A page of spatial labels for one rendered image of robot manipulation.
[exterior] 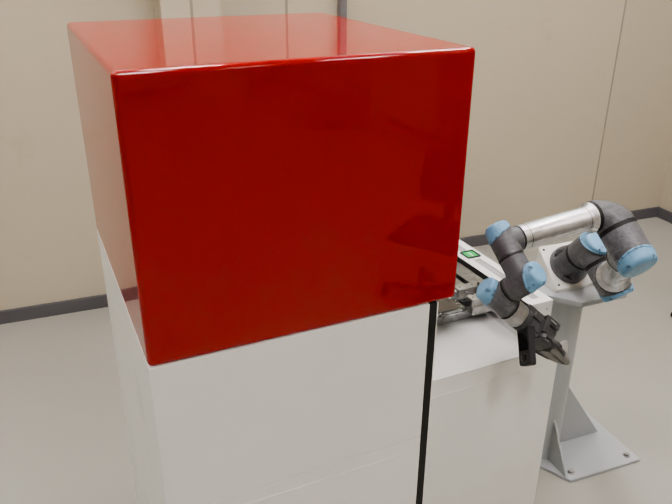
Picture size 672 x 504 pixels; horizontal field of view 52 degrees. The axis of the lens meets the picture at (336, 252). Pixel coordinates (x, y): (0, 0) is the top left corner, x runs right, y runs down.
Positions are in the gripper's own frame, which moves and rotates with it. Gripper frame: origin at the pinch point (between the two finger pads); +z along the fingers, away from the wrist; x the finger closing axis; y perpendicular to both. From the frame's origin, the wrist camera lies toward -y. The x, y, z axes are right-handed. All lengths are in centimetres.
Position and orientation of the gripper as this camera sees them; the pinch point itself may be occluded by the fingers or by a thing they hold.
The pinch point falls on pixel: (565, 363)
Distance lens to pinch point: 216.6
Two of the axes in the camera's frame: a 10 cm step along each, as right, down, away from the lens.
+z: 7.5, 6.1, 2.4
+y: 4.2, -7.3, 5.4
